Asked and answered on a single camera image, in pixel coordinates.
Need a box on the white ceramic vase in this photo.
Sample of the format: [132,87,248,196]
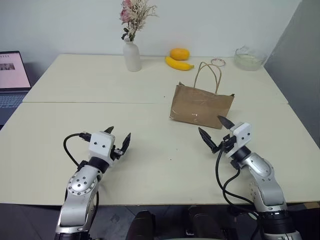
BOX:
[122,37,142,73]

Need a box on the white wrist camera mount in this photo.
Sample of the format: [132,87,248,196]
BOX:
[224,122,254,159]
[87,131,117,166]

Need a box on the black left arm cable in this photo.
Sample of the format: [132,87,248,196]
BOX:
[62,130,92,169]

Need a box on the dark rounded shape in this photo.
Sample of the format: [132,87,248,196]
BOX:
[126,209,157,240]

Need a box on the yellow banana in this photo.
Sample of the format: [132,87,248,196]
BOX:
[164,56,195,72]

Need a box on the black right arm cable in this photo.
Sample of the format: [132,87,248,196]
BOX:
[215,146,264,227]

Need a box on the open grey laptop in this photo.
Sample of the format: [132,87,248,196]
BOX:
[0,50,32,126]

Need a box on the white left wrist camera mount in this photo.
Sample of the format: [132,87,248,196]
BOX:
[87,131,117,166]

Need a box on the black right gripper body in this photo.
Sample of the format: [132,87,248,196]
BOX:
[216,133,238,154]

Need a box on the clear glass bowl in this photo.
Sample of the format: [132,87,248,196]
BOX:
[233,45,267,72]

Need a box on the orange round fruit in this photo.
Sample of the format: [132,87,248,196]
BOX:
[169,47,191,62]

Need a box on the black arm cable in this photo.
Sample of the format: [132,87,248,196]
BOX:
[215,146,264,227]
[62,130,92,169]

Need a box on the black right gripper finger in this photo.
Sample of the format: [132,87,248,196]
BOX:
[197,127,218,155]
[216,115,235,130]

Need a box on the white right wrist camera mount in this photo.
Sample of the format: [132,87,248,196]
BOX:
[224,122,254,159]

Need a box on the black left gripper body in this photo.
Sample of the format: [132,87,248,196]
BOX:
[109,145,121,161]

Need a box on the dried pink flower bouquet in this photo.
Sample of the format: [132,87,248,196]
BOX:
[119,0,160,43]

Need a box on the brown paper bag with handles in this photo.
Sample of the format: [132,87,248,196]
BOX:
[168,61,236,130]

